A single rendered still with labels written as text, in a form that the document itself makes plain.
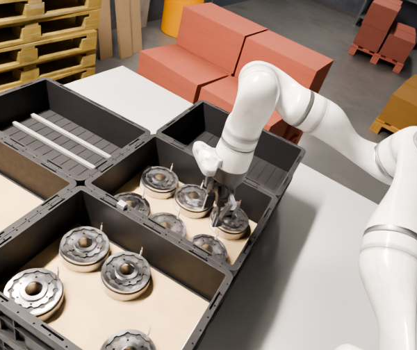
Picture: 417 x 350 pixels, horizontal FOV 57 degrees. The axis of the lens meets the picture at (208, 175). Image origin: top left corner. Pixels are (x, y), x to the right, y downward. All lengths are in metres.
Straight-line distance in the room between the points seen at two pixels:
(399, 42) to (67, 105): 5.34
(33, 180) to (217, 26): 2.16
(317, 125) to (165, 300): 0.47
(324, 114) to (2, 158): 0.76
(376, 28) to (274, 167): 4.92
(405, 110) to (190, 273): 3.33
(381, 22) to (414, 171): 5.40
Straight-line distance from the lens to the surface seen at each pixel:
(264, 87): 0.64
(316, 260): 1.26
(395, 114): 3.99
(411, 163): 0.74
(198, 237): 0.93
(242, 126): 0.69
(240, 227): 1.00
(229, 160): 0.73
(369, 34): 6.13
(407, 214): 0.69
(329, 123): 0.70
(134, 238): 0.87
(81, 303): 0.83
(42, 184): 0.99
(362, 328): 1.19
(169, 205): 1.03
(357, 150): 0.77
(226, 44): 2.90
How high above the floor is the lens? 1.54
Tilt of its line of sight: 38 degrees down
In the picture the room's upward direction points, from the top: 18 degrees clockwise
